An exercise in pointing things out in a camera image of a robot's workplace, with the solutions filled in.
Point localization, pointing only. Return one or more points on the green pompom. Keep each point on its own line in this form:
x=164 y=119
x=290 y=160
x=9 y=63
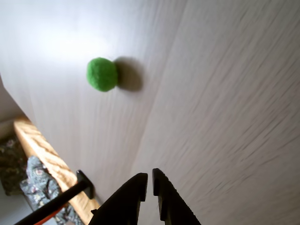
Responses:
x=102 y=74

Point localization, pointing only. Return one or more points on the dark floral patterned cushion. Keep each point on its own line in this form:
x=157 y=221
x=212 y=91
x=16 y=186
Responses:
x=35 y=182

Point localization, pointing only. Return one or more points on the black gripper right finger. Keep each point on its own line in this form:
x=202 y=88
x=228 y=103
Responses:
x=172 y=201

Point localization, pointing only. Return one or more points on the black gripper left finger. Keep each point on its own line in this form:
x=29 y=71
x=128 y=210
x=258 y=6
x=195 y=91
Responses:
x=122 y=204

